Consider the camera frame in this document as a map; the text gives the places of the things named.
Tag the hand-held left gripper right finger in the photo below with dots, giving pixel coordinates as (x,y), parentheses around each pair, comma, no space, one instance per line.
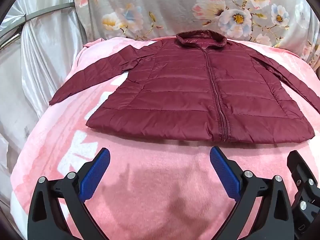
(225,175)

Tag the white satin curtain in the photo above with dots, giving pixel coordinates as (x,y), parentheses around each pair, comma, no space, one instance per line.
(37,67)

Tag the pink fleece blanket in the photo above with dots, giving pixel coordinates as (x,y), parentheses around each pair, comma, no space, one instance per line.
(150,192)

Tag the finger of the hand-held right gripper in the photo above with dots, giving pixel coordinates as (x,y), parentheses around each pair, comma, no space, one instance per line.
(300,170)

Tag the grey floral bed sheet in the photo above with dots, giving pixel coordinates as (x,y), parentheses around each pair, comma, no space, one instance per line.
(162,5)

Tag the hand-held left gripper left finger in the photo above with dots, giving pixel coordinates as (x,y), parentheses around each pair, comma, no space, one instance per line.
(95,175)

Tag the grey metal rail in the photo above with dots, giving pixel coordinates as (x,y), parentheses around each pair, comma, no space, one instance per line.
(45,12)

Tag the maroon quilted puffer jacket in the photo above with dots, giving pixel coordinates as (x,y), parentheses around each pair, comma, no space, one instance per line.
(175,92)

